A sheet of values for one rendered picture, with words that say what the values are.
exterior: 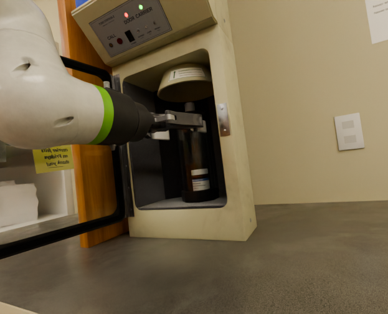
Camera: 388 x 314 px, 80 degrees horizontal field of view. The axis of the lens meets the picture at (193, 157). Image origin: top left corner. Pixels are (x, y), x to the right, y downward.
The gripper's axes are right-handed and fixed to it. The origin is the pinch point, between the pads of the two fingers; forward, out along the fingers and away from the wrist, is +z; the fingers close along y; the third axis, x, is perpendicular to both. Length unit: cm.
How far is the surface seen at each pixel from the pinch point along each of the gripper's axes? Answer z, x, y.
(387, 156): 41, 13, -47
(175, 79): -2.2, -12.4, -1.3
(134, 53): -6.2, -20.6, 7.6
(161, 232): -3.9, 24.8, 6.9
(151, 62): -4.1, -17.9, 4.3
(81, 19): -14.8, -28.3, 15.4
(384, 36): 41, -23, -51
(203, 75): 1.9, -12.8, -7.1
